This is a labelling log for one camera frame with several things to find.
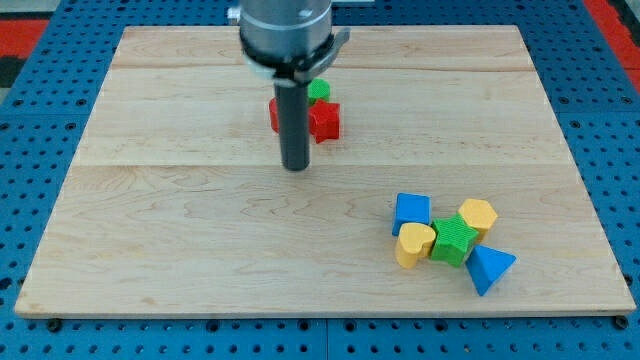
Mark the wooden board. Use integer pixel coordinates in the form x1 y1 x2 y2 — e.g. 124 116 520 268
15 25 636 319

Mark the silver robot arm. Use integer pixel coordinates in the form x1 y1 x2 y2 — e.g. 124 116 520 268
227 0 350 171

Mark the green round block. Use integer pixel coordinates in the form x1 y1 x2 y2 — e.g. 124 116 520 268
307 78 331 106

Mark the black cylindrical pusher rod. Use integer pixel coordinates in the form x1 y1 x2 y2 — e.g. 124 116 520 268
274 85 310 172

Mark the yellow hexagon block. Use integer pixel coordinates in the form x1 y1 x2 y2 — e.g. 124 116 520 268
457 198 498 243

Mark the red block behind rod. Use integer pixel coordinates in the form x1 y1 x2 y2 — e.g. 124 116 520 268
268 98 279 133

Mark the red star block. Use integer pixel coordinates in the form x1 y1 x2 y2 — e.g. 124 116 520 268
309 99 341 144

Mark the blue cube block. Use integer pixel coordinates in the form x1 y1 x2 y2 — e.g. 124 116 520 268
392 192 431 236

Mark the green star block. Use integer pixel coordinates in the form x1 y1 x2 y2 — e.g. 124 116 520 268
431 214 479 267

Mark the yellow heart block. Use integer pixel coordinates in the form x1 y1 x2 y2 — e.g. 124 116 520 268
395 222 437 269

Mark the blue triangle block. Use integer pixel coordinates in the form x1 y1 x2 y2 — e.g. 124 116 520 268
465 245 517 296

